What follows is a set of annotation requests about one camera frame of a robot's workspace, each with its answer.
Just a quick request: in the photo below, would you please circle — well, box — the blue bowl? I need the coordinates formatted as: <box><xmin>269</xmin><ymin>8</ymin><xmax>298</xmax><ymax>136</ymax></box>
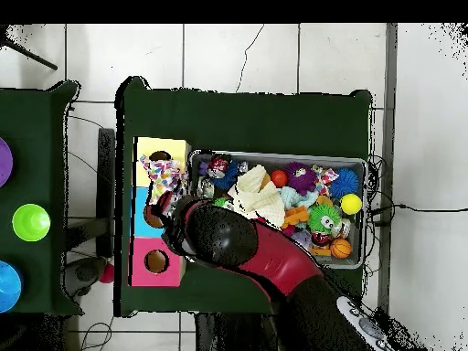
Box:
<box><xmin>0</xmin><ymin>260</ymin><xmax>23</xmax><ymax>314</ymax></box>

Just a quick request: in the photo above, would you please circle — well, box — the grey rounded base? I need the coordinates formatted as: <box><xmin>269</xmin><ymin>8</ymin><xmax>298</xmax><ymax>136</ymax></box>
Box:
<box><xmin>64</xmin><ymin>256</ymin><xmax>108</xmax><ymax>297</ymax></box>

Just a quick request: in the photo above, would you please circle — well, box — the green spiky toy with eyes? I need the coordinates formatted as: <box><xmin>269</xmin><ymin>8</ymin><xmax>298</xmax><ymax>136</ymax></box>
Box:
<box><xmin>306</xmin><ymin>203</ymin><xmax>342</xmax><ymax>234</ymax></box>

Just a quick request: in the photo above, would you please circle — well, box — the black power cable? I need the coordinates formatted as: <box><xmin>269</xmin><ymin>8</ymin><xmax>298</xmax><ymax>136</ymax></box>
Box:
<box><xmin>368</xmin><ymin>202</ymin><xmax>468</xmax><ymax>226</ymax></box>

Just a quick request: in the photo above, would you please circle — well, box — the dark green tablecloth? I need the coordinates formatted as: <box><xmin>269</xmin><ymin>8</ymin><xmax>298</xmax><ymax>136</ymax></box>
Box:
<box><xmin>113</xmin><ymin>75</ymin><xmax>374</xmax><ymax>323</ymax></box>
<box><xmin>0</xmin><ymin>80</ymin><xmax>83</xmax><ymax>317</ymax></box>

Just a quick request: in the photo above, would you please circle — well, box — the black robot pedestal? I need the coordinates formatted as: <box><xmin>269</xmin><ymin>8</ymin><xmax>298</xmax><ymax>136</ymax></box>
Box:
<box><xmin>195</xmin><ymin>312</ymin><xmax>279</xmax><ymax>351</ymax></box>

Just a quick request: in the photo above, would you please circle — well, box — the lime green bowl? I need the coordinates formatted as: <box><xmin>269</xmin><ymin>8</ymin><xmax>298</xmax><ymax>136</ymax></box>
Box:
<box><xmin>11</xmin><ymin>203</ymin><xmax>51</xmax><ymax>243</ymax></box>

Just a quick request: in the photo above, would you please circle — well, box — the polka dot cloth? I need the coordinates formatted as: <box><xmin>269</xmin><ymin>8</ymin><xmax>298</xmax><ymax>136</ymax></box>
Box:
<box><xmin>139</xmin><ymin>153</ymin><xmax>188</xmax><ymax>187</ymax></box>
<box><xmin>147</xmin><ymin>180</ymin><xmax>186</xmax><ymax>207</ymax></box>
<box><xmin>313</xmin><ymin>165</ymin><xmax>339</xmax><ymax>197</ymax></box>

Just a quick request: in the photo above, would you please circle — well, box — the orange toy basketball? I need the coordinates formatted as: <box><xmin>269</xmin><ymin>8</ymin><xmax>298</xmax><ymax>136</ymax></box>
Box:
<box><xmin>329</xmin><ymin>238</ymin><xmax>353</xmax><ymax>260</ymax></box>

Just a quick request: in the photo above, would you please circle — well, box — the purple spiky monster toy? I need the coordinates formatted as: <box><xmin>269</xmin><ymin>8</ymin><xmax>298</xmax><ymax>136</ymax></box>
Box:
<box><xmin>283</xmin><ymin>161</ymin><xmax>318</xmax><ymax>196</ymax></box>

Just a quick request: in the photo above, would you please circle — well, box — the blue spiky ball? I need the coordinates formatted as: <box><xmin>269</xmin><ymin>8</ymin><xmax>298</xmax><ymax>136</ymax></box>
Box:
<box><xmin>213</xmin><ymin>160</ymin><xmax>240</xmax><ymax>192</ymax></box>
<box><xmin>328</xmin><ymin>167</ymin><xmax>360</xmax><ymax>200</ymax></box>

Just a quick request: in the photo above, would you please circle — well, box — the small orange-red ball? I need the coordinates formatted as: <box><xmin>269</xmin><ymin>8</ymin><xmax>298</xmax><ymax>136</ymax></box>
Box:
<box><xmin>271</xmin><ymin>169</ymin><xmax>289</xmax><ymax>188</ymax></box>

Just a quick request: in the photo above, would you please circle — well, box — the small red ball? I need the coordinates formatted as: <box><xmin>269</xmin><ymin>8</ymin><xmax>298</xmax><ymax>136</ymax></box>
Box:
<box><xmin>98</xmin><ymin>262</ymin><xmax>115</xmax><ymax>284</ymax></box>

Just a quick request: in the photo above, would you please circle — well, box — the yellow ball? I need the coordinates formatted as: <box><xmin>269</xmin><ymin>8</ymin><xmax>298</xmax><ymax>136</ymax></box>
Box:
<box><xmin>339</xmin><ymin>193</ymin><xmax>363</xmax><ymax>216</ymax></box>

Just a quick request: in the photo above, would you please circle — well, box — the wooden three-hole box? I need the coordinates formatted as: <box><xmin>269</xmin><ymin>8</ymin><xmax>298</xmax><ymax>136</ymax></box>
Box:
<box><xmin>127</xmin><ymin>136</ymin><xmax>192</xmax><ymax>287</ymax></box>

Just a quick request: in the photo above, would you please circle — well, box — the cream knitted cloth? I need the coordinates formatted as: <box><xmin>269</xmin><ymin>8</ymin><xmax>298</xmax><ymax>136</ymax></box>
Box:
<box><xmin>228</xmin><ymin>164</ymin><xmax>287</xmax><ymax>229</ymax></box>

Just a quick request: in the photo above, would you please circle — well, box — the black tripod leg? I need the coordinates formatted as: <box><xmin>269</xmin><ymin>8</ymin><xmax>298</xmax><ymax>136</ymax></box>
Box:
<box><xmin>0</xmin><ymin>36</ymin><xmax>59</xmax><ymax>71</ymax></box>

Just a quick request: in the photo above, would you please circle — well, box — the shallow silver mesh bin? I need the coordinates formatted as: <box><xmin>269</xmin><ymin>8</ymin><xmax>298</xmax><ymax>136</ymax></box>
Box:
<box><xmin>184</xmin><ymin>149</ymin><xmax>367</xmax><ymax>271</ymax></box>

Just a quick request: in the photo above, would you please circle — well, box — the purple bowl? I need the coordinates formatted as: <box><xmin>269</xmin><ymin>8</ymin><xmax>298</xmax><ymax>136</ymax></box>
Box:
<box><xmin>0</xmin><ymin>136</ymin><xmax>15</xmax><ymax>188</ymax></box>

